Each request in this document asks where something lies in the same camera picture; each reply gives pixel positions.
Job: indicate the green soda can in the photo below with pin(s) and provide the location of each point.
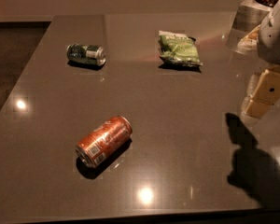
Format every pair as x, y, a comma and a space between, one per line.
86, 54

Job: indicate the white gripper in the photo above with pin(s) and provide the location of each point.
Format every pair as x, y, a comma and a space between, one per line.
274, 38

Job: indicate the green chip bag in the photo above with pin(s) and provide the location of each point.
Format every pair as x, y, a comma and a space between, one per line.
178, 49

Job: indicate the metal container with snacks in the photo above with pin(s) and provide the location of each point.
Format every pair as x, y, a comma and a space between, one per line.
249, 14

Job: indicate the red coke can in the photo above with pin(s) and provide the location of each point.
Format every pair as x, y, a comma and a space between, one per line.
100, 144

